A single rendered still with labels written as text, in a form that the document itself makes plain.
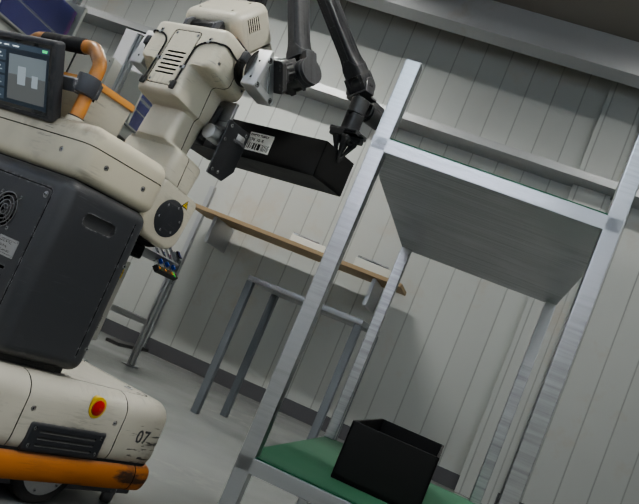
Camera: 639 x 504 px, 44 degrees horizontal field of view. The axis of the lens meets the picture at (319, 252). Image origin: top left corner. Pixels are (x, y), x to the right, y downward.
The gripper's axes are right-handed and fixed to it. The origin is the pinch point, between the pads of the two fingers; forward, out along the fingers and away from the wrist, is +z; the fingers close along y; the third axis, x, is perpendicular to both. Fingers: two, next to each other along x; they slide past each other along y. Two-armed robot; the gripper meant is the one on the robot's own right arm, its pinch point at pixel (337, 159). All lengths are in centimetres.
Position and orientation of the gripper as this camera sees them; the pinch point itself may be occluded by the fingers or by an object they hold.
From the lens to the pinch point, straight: 238.8
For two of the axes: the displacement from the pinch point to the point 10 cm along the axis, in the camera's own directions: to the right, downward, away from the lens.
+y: -7.9, -2.6, 5.5
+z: -3.8, 9.2, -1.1
